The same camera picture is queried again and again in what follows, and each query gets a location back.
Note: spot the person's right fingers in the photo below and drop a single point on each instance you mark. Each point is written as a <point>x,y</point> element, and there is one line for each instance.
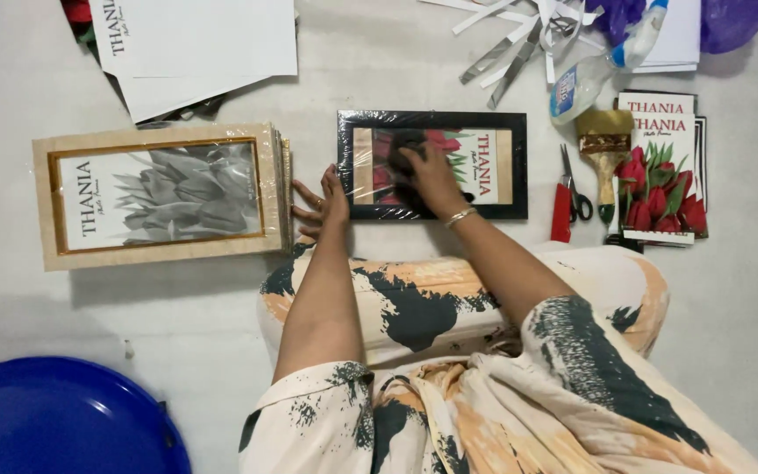
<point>416,158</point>

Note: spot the person's right hand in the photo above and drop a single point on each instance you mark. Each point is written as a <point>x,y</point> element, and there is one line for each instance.
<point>437,184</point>

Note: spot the black plastic-wrapped photo frame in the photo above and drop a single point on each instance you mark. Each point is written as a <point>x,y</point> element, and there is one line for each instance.
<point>504,164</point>

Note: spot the white card sheets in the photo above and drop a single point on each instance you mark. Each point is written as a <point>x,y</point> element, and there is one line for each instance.
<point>678,39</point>

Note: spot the person's patterned cream dress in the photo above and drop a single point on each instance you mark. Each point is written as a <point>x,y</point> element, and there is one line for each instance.
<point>484,368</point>

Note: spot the red utility cutter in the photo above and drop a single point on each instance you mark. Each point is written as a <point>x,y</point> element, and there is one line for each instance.
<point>560,214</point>

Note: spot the blue plastic basin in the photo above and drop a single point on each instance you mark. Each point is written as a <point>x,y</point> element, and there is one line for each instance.
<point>56,421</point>

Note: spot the person's left hand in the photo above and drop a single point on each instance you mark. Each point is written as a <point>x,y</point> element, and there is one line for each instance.
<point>326,204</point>

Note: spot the wide gold-ferrule paint brush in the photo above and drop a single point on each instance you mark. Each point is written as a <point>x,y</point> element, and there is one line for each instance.
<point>604,151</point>

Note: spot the stack of white paper sheets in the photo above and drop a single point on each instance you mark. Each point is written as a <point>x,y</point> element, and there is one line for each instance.
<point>201,46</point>

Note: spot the dark wiping cloth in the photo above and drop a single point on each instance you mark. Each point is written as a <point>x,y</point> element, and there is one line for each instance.
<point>397,161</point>

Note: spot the purple plastic bag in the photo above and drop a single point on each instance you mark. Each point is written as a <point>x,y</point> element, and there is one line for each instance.
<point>734,23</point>

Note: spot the clear plastic glue bottle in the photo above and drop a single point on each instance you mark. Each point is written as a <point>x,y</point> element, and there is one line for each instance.
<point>583,82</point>

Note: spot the stack of beige photo frames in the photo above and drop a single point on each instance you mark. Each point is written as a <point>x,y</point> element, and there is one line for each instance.
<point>155,197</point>

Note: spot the pile of cut paper strips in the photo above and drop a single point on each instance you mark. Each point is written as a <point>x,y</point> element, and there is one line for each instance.
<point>524,39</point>

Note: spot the stack of red flower prints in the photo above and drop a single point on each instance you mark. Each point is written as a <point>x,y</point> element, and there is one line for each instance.
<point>658,184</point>

